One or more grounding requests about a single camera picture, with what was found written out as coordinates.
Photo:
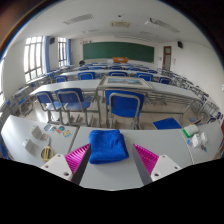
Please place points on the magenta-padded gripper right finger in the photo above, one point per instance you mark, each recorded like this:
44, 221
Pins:
164, 167

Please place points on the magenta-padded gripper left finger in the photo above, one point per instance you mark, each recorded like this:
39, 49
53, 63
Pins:
56, 166

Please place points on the blue towel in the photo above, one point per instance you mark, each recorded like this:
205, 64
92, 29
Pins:
108, 146

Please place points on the small pale pink packet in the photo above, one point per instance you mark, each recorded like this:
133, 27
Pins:
45, 136

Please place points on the small white box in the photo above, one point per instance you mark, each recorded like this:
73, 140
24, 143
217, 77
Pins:
36, 131
29, 146

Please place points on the colourful sticker card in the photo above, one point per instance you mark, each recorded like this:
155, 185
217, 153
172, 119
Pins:
53, 128
47, 127
67, 133
60, 129

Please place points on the small white carton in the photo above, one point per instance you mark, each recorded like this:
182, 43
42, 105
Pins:
196, 140
203, 137

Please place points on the blue chair seat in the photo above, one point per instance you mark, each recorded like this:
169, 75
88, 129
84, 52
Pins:
166, 123

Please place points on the green and white box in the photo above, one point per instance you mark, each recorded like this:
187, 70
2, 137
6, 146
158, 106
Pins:
190, 130

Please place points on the red-brown door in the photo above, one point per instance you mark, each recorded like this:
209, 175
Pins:
222, 136

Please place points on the long grey classroom desk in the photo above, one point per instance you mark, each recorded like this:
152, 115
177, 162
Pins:
66, 85
166, 88

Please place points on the framed picture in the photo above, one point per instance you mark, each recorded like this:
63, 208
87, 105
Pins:
125, 81

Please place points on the group of blue classroom chairs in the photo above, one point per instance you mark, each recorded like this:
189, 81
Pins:
86, 75

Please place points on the brown door with window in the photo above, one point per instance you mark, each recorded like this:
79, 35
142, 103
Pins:
167, 58

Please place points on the large white-framed window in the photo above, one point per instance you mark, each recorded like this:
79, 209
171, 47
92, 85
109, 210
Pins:
33, 56

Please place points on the blue curtain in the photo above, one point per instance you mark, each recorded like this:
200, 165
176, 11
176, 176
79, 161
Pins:
46, 53
68, 51

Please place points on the narrow white-framed window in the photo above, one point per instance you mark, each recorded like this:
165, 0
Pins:
62, 51

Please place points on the orange lectern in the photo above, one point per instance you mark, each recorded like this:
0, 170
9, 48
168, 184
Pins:
120, 60

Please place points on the green blackboard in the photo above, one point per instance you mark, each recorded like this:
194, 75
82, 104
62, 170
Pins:
116, 50

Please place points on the ceiling projector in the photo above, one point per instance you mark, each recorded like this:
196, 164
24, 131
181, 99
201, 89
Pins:
149, 21

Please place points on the group of ceiling light panels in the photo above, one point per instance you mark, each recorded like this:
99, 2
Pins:
78, 19

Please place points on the ceiling air conditioner vent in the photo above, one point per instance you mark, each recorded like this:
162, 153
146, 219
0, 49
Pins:
120, 24

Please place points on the blue chair with grey frame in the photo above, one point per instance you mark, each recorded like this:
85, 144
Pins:
45, 98
71, 97
125, 105

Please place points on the black wall speaker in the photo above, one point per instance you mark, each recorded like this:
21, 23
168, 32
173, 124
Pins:
52, 40
180, 44

